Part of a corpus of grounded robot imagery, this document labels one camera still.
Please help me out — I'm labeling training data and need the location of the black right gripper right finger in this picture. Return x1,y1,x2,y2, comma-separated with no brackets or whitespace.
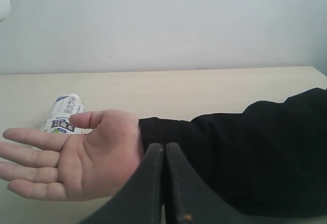
165,142,284,224

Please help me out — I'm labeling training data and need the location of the person's open right hand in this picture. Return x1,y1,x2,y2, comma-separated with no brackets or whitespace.
1,110,144,201

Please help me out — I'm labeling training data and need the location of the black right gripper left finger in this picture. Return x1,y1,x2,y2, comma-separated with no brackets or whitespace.
81,143,164,224

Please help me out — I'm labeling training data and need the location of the clear slim tea bottle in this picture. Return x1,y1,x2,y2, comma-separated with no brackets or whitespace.
40,94,86,134

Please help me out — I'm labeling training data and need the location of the black sleeved forearm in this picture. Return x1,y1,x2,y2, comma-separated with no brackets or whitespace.
139,88,326,218

